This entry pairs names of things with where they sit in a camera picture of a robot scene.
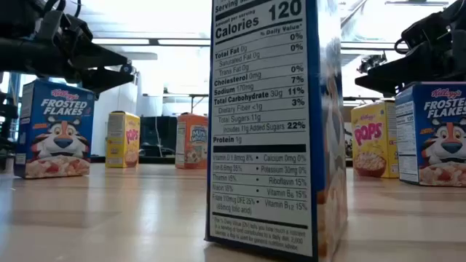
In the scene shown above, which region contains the long ceiling light fixture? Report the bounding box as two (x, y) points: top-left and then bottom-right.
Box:
(92, 38), (211, 47)
(340, 41), (400, 51)

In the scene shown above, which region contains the yellow Corn Pops cereal box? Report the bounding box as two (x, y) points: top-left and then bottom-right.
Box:
(105, 111), (141, 169)
(350, 100), (400, 179)

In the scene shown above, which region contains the blue Frosted Flakes cereal box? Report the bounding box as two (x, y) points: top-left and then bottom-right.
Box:
(395, 82), (466, 188)
(13, 79), (96, 180)
(204, 0), (349, 262)

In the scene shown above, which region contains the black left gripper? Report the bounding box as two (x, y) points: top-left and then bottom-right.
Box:
(0, 16), (135, 98)

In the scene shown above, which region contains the orange Mini-Wheats cereal box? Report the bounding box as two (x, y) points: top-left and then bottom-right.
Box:
(175, 112), (209, 170)

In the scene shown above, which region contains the black-framed background table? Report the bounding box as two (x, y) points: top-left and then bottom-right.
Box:
(143, 93), (209, 114)

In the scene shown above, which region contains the black partition screen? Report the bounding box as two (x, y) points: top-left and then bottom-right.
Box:
(140, 116), (178, 157)

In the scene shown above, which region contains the black ceiling-mounted equipment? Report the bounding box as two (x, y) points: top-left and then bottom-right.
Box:
(358, 52), (387, 74)

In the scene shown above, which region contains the black aluminium rig frame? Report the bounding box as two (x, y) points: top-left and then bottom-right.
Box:
(90, 155), (354, 165)

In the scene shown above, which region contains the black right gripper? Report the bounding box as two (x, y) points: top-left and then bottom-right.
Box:
(355, 0), (466, 98)

